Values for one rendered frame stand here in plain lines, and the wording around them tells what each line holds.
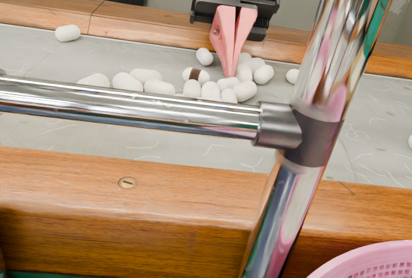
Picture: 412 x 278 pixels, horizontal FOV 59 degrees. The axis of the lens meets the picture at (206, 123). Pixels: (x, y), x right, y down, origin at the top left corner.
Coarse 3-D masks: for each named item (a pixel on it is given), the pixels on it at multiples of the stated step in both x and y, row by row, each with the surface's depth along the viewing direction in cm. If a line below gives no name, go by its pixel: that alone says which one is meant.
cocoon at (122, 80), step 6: (120, 72) 37; (114, 78) 36; (120, 78) 36; (126, 78) 36; (132, 78) 36; (114, 84) 36; (120, 84) 36; (126, 84) 35; (132, 84) 35; (138, 84) 35; (132, 90) 35; (138, 90) 35
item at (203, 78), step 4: (188, 68) 41; (192, 68) 41; (184, 72) 41; (188, 72) 41; (200, 72) 41; (204, 72) 41; (184, 76) 41; (188, 76) 41; (200, 76) 41; (204, 76) 41; (208, 76) 41; (200, 80) 41; (204, 80) 41; (208, 80) 41; (200, 84) 41
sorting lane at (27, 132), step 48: (0, 48) 42; (48, 48) 44; (96, 48) 47; (144, 48) 50; (288, 96) 43; (384, 96) 48; (0, 144) 27; (48, 144) 28; (96, 144) 29; (144, 144) 30; (192, 144) 31; (240, 144) 32; (336, 144) 35; (384, 144) 36
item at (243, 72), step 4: (240, 64) 44; (244, 64) 44; (236, 68) 44; (240, 68) 43; (244, 68) 43; (248, 68) 43; (236, 72) 43; (240, 72) 42; (244, 72) 42; (248, 72) 42; (236, 76) 43; (240, 76) 42; (244, 76) 42; (248, 76) 42; (252, 76) 43; (240, 80) 42; (244, 80) 42
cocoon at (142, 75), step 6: (132, 72) 38; (138, 72) 38; (144, 72) 38; (150, 72) 38; (156, 72) 38; (138, 78) 38; (144, 78) 38; (150, 78) 38; (156, 78) 38; (144, 84) 38
